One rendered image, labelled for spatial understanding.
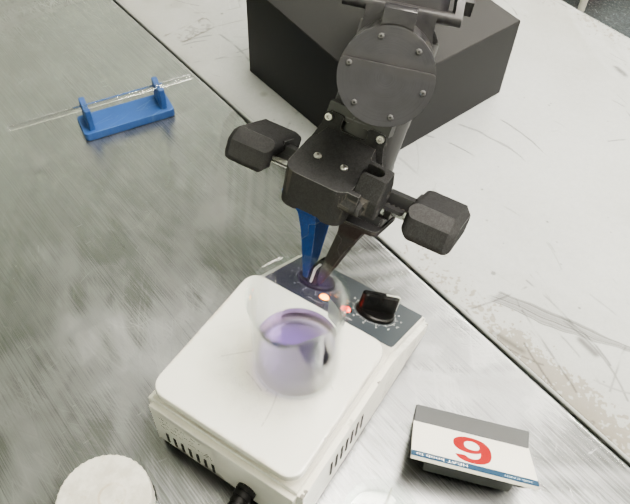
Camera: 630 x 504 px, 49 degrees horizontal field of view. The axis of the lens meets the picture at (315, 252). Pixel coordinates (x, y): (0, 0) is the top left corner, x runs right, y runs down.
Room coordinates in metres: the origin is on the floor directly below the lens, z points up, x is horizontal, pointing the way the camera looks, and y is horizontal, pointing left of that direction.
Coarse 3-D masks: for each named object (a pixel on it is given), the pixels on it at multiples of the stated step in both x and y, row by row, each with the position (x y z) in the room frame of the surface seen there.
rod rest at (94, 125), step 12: (156, 96) 0.60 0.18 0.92; (108, 108) 0.59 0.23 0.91; (120, 108) 0.59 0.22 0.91; (132, 108) 0.59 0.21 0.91; (144, 108) 0.59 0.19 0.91; (156, 108) 0.59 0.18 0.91; (168, 108) 0.59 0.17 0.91; (84, 120) 0.56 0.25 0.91; (96, 120) 0.57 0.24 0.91; (108, 120) 0.57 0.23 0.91; (120, 120) 0.57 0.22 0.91; (132, 120) 0.57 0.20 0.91; (144, 120) 0.57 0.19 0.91; (156, 120) 0.58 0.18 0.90; (84, 132) 0.55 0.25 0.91; (96, 132) 0.55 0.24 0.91; (108, 132) 0.55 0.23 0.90
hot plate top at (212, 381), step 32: (224, 320) 0.27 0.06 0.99; (192, 352) 0.24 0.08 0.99; (224, 352) 0.24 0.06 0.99; (352, 352) 0.25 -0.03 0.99; (160, 384) 0.22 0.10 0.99; (192, 384) 0.22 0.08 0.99; (224, 384) 0.22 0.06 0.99; (256, 384) 0.22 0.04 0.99; (352, 384) 0.22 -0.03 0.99; (192, 416) 0.19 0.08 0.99; (224, 416) 0.20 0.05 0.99; (256, 416) 0.20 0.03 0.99; (288, 416) 0.20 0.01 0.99; (320, 416) 0.20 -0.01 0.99; (256, 448) 0.17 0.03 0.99; (288, 448) 0.18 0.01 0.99; (320, 448) 0.18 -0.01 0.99; (288, 480) 0.16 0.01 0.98
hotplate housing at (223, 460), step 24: (408, 336) 0.29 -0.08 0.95; (384, 360) 0.25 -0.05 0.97; (384, 384) 0.25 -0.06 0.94; (168, 408) 0.21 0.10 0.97; (360, 408) 0.22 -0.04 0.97; (168, 432) 0.20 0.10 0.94; (192, 432) 0.19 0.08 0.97; (336, 432) 0.20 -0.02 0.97; (360, 432) 0.22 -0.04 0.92; (192, 456) 0.19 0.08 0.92; (216, 456) 0.18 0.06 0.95; (240, 456) 0.18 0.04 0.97; (336, 456) 0.19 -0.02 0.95; (240, 480) 0.17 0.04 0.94; (264, 480) 0.16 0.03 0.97; (312, 480) 0.16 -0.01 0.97
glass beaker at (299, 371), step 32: (288, 256) 0.27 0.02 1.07; (256, 288) 0.25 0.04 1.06; (288, 288) 0.27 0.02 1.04; (320, 288) 0.26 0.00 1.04; (256, 320) 0.25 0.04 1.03; (256, 352) 0.22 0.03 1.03; (288, 352) 0.21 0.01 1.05; (320, 352) 0.21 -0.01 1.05; (288, 384) 0.21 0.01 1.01; (320, 384) 0.21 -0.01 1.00
